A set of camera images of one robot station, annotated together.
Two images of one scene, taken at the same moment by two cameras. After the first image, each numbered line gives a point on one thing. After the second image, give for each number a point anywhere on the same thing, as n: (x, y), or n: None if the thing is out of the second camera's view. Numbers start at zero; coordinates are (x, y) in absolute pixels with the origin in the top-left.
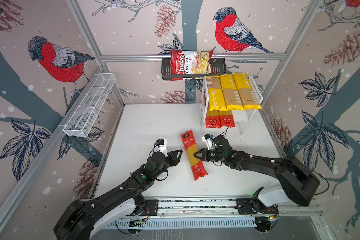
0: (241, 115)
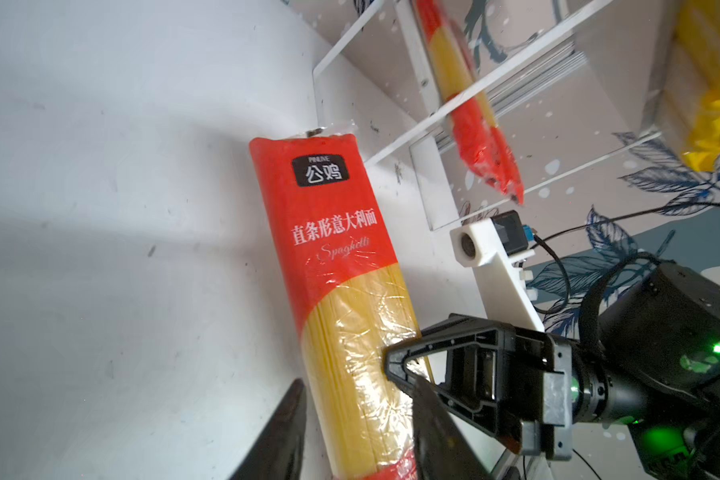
0: (569, 82)
